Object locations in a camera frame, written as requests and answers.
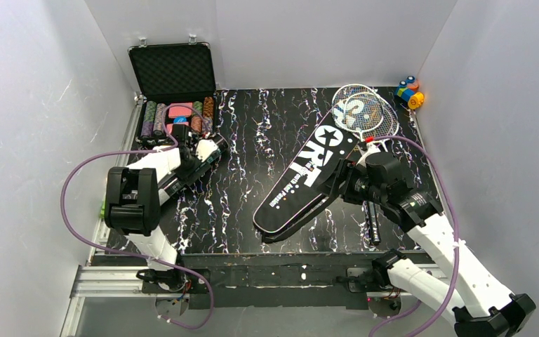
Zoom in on black racket bag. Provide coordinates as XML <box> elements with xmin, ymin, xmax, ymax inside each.
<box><xmin>253</xmin><ymin>112</ymin><xmax>359</xmax><ymax>244</ymax></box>

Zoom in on black shuttlecock tube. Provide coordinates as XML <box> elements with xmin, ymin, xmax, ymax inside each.
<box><xmin>158</xmin><ymin>133</ymin><xmax>228</xmax><ymax>205</ymax></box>

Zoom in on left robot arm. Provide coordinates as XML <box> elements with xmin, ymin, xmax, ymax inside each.
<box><xmin>103</xmin><ymin>125</ymin><xmax>221</xmax><ymax>292</ymax></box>

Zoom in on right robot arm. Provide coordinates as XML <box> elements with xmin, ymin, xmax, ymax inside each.
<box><xmin>321</xmin><ymin>152</ymin><xmax>536</xmax><ymax>336</ymax></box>

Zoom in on white badminton racket lower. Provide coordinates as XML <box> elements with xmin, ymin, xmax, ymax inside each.
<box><xmin>343</xmin><ymin>92</ymin><xmax>401</xmax><ymax>246</ymax></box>

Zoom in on white badminton racket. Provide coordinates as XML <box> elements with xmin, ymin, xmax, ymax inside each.
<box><xmin>343</xmin><ymin>92</ymin><xmax>401</xmax><ymax>246</ymax></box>
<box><xmin>331</xmin><ymin>84</ymin><xmax>399</xmax><ymax>141</ymax></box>

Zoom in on white badminton racket upper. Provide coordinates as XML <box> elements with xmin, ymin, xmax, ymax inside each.
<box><xmin>331</xmin><ymin>84</ymin><xmax>399</xmax><ymax>141</ymax></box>

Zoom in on black poker chip case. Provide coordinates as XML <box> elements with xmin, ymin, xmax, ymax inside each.
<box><xmin>128</xmin><ymin>42</ymin><xmax>218</xmax><ymax>149</ymax></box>

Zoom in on colourful toy blocks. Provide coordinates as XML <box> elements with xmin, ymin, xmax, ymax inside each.
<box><xmin>394</xmin><ymin>76</ymin><xmax>425</xmax><ymax>110</ymax></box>

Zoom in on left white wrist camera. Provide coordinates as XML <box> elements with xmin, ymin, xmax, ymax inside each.
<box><xmin>196</xmin><ymin>140</ymin><xmax>221</xmax><ymax>164</ymax></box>

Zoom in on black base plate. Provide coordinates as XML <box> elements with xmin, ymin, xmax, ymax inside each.
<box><xmin>90</xmin><ymin>251</ymin><xmax>438</xmax><ymax>310</ymax></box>

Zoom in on green clip on rail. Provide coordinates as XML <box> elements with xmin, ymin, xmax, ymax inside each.
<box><xmin>99</xmin><ymin>200</ymin><xmax>106</xmax><ymax>219</ymax></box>

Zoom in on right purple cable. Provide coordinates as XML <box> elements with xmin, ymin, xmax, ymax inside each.
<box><xmin>367</xmin><ymin>136</ymin><xmax>461</xmax><ymax>337</ymax></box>

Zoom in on purple cable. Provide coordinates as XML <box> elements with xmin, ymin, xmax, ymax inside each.
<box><xmin>367</xmin><ymin>136</ymin><xmax>461</xmax><ymax>337</ymax></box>
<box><xmin>60</xmin><ymin>103</ymin><xmax>215</xmax><ymax>331</ymax></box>

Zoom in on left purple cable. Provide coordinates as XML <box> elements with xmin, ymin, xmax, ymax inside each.
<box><xmin>60</xmin><ymin>103</ymin><xmax>215</xmax><ymax>331</ymax></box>

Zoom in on aluminium rail frame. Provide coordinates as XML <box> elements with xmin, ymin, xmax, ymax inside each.
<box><xmin>60</xmin><ymin>93</ymin><xmax>466</xmax><ymax>337</ymax></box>

